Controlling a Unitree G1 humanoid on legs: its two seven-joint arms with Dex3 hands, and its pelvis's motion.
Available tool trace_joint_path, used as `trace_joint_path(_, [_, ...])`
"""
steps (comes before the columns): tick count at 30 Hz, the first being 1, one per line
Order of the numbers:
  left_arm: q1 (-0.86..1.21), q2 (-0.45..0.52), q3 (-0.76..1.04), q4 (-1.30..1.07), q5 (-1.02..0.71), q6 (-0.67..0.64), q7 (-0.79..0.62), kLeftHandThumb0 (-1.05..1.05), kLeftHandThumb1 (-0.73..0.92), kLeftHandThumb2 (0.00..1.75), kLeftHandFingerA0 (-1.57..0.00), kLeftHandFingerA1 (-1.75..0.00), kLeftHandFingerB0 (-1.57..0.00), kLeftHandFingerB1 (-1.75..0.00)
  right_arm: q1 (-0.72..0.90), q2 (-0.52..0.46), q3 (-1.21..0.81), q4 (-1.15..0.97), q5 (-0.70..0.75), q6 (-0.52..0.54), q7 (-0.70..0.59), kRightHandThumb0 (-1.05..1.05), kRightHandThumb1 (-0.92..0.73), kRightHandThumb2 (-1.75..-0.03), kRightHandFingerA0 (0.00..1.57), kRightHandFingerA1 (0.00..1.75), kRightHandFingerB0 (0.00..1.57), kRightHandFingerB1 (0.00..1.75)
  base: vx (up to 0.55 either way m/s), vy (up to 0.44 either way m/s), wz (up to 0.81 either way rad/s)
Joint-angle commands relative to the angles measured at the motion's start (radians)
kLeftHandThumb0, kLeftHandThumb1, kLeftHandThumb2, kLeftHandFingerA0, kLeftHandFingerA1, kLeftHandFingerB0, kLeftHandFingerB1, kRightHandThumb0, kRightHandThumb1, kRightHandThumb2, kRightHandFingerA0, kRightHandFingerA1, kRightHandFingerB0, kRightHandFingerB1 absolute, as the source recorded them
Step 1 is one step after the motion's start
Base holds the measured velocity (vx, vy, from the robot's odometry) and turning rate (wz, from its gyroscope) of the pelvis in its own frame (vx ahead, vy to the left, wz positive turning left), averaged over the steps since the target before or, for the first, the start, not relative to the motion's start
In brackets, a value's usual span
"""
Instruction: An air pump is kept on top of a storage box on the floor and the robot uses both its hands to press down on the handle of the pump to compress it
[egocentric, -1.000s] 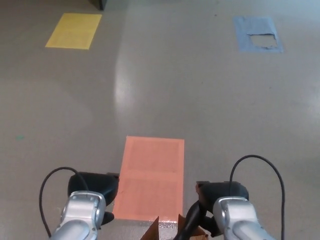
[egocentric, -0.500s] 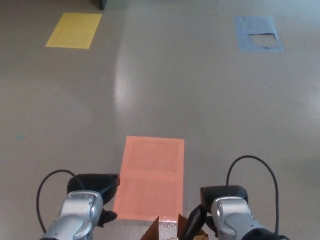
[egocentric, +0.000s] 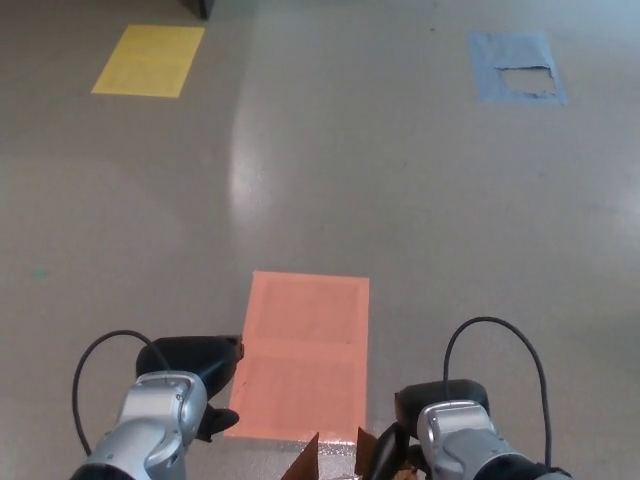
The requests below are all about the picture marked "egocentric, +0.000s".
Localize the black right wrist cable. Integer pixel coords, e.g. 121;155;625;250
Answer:
443;316;554;466

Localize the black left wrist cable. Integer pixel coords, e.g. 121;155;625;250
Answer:
72;329;169;456

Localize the brown cardboard box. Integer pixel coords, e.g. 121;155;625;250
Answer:
282;425;421;480

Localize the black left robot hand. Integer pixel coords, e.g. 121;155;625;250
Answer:
135;333;246;444

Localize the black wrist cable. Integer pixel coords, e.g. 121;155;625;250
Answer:
443;316;554;466
72;329;169;456

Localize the torn blue tape rectangle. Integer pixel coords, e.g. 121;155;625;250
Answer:
467;32;570;106

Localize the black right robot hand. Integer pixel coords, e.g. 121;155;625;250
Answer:
372;378;490;476

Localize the yellow tape rectangle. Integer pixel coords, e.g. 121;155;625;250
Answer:
90;24;206;99

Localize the orange tape rectangle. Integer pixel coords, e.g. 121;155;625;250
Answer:
223;270;371;444

